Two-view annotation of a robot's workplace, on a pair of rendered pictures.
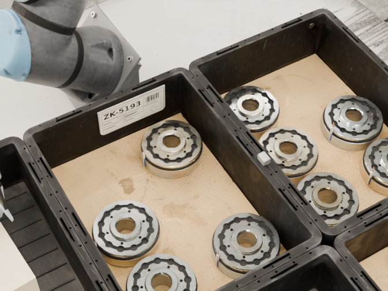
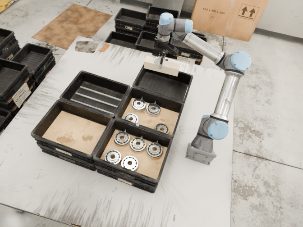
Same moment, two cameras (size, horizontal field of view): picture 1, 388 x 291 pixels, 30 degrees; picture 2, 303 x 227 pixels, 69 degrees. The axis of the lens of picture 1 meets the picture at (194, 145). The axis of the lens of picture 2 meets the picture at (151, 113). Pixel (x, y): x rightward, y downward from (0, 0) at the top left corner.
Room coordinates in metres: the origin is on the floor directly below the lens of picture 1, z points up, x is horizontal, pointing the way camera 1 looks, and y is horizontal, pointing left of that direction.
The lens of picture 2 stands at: (1.24, -0.61, 2.11)
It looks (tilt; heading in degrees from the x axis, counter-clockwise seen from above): 54 degrees down; 133
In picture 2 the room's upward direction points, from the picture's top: 9 degrees clockwise
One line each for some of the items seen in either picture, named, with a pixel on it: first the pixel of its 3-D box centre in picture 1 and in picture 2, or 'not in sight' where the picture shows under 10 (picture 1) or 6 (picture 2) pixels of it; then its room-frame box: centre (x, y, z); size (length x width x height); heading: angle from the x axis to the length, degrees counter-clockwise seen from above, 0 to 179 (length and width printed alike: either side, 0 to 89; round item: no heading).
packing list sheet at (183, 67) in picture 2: not in sight; (170, 66); (0.21, 0.64, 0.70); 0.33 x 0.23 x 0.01; 37
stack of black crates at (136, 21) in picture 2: not in sight; (131, 28); (-0.95, 1.05, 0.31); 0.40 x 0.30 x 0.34; 37
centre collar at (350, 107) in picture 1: (354, 115); (130, 163); (0.82, -0.27, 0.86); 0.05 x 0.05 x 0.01
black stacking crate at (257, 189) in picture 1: (165, 206); (149, 115); (0.62, 0.04, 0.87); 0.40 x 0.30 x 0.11; 32
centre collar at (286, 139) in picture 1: (287, 148); (138, 143); (0.75, -0.16, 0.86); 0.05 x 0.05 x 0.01
